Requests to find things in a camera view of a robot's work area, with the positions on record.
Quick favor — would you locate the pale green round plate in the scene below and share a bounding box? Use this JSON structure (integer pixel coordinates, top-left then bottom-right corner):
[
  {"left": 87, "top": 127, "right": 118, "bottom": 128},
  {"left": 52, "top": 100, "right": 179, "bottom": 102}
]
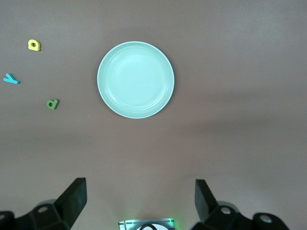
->
[{"left": 96, "top": 41, "right": 175, "bottom": 119}]

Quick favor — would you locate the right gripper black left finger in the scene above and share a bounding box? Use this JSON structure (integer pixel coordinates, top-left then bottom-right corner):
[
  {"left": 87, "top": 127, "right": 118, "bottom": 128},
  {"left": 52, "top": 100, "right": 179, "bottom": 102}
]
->
[{"left": 0, "top": 177, "right": 87, "bottom": 230}]

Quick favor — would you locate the cyan letter y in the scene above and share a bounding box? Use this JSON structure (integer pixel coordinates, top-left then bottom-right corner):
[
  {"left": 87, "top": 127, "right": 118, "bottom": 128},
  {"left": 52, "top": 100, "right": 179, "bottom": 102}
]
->
[{"left": 3, "top": 73, "right": 21, "bottom": 85}]

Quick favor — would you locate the green letter p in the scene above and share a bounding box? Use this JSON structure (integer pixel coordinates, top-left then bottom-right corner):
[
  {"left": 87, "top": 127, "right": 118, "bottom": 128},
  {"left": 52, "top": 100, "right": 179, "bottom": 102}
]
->
[{"left": 46, "top": 99, "right": 60, "bottom": 111}]

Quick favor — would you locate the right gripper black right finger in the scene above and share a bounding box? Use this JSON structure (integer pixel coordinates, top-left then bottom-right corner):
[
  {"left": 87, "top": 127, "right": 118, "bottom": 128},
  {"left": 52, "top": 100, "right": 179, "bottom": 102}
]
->
[{"left": 191, "top": 179, "right": 288, "bottom": 230}]

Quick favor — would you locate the yellow letter a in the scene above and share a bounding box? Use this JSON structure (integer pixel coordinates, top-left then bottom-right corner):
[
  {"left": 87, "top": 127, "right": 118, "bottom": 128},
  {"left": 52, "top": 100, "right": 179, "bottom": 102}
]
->
[{"left": 27, "top": 39, "right": 41, "bottom": 51}]

